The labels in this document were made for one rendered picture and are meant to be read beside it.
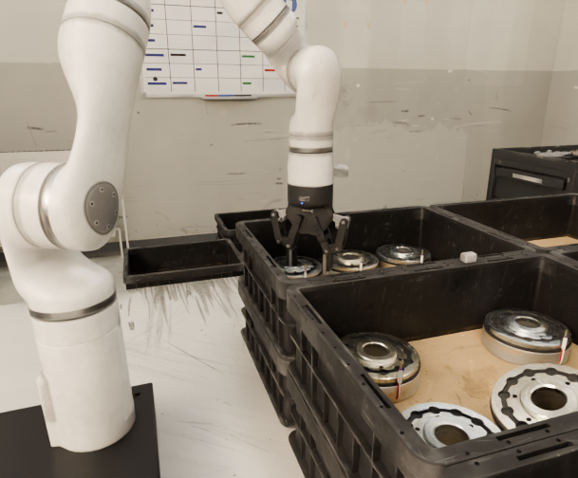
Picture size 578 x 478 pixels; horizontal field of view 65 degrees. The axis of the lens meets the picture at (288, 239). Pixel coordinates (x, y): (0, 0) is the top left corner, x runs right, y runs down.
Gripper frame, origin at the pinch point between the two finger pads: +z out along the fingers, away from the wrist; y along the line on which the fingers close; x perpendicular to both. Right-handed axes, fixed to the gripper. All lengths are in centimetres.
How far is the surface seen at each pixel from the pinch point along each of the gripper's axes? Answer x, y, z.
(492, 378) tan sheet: -17.5, 29.8, 3.9
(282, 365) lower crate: -22.1, 4.7, 5.8
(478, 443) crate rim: -42, 28, -6
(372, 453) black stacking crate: -39.8, 20.6, -1.1
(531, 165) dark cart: 148, 43, 3
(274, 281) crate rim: -20.4, 3.0, -5.3
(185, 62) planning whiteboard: 211, -172, -45
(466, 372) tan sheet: -17.3, 27.0, 3.9
